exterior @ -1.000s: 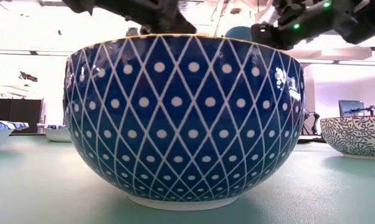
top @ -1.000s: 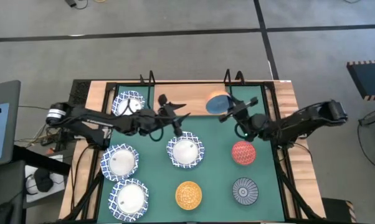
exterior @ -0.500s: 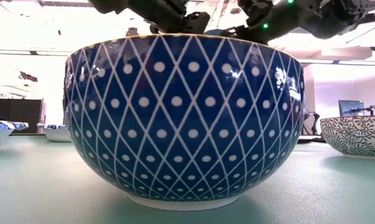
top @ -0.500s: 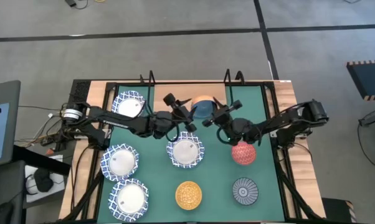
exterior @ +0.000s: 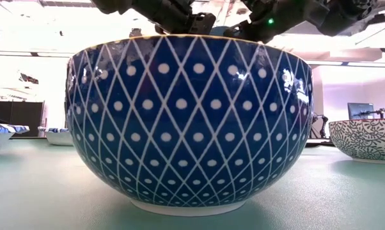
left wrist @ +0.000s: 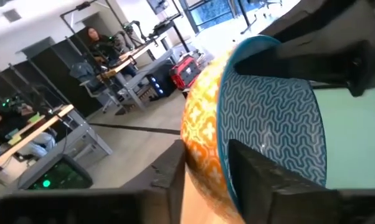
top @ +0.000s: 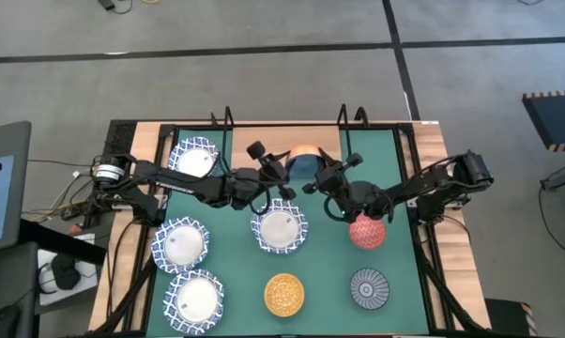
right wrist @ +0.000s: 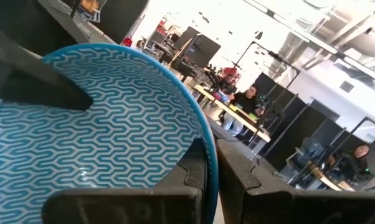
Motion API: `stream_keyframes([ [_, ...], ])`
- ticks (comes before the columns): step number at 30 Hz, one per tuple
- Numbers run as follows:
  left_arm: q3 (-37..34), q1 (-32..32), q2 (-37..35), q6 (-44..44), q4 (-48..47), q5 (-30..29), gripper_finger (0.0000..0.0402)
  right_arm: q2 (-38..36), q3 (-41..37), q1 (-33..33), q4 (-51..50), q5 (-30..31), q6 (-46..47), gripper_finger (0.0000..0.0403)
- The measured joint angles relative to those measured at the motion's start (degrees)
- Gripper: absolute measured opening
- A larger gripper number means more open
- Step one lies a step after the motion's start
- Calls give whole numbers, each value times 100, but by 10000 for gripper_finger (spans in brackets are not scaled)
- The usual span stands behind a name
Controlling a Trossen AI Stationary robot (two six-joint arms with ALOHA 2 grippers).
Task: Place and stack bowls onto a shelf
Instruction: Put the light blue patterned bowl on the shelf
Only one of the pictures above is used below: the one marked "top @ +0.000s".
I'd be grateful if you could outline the black power adapter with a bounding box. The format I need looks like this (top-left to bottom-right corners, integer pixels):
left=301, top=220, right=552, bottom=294
left=98, top=0, right=133, bottom=14

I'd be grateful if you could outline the black computer mouse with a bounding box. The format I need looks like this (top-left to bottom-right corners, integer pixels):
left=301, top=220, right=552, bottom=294
left=0, top=304, right=22, bottom=338

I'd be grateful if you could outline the black camera cable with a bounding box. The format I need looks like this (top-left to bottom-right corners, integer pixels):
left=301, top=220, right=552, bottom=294
left=322, top=194, right=357, bottom=223
left=248, top=186, right=273, bottom=217

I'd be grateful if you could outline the black side desk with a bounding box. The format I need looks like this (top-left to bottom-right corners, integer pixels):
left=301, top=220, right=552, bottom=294
left=0, top=218, right=108, bottom=338

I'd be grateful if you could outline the orange patterned bowl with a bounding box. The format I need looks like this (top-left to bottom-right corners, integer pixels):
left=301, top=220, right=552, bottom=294
left=284, top=144, right=327, bottom=182

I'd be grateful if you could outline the black left camera cable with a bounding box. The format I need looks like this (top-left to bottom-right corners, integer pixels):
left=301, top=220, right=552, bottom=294
left=248, top=186, right=273, bottom=217

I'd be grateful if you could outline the black box with striped edge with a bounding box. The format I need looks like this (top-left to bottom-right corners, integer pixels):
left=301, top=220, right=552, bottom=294
left=483, top=298, right=540, bottom=338

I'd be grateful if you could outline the red patterned bowl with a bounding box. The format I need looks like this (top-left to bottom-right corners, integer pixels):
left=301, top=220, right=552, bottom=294
left=348, top=213, right=388, bottom=251

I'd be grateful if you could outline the radial striped patterned bowl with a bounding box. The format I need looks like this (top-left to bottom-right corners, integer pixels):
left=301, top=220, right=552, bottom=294
left=349, top=267, right=390, bottom=311

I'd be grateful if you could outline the tangled cable bundle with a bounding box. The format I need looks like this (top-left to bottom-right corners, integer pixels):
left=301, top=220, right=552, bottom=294
left=23, top=158, right=100, bottom=225

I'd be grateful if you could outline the wooden shelf with black frame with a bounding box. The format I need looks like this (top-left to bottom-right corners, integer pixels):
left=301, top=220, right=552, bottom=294
left=210, top=103, right=371, bottom=182

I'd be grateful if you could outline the black right camera cable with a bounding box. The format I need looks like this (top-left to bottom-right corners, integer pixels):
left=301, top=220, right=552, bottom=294
left=322, top=194, right=357, bottom=223

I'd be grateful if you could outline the green table mat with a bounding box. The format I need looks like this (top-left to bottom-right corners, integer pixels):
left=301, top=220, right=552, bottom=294
left=145, top=127, right=430, bottom=337

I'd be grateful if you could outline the grey monitor with blue screen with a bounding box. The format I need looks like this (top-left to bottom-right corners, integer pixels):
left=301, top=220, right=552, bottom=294
left=0, top=120, right=33, bottom=254

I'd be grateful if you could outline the white paper sheet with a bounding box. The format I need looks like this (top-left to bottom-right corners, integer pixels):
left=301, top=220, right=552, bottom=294
left=37, top=232, right=99, bottom=306

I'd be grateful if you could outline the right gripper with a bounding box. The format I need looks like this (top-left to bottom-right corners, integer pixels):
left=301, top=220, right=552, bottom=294
left=300, top=150, right=365, bottom=196

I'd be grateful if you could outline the black perforated panel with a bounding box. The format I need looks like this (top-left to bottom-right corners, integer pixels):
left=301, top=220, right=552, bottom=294
left=107, top=120, right=139, bottom=157

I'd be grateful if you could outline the black metal table frame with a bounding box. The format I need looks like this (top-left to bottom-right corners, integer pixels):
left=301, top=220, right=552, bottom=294
left=87, top=119, right=495, bottom=338

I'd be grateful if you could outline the yellow bowl with blue exterior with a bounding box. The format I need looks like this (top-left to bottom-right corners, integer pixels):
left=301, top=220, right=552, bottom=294
left=263, top=272, right=306, bottom=318

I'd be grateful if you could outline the blue patterned white paper bowl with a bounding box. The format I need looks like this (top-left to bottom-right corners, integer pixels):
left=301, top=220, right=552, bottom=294
left=167, top=136, right=221, bottom=178
left=162, top=268, right=226, bottom=336
left=250, top=198, right=310, bottom=255
left=150, top=216, right=211, bottom=275

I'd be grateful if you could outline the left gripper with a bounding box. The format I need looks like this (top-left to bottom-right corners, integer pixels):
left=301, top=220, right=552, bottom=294
left=247, top=140, right=298, bottom=202

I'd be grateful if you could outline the dark platform with hazard stripes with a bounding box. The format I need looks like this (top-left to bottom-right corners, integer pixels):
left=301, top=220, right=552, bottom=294
left=520, top=88, right=565, bottom=152

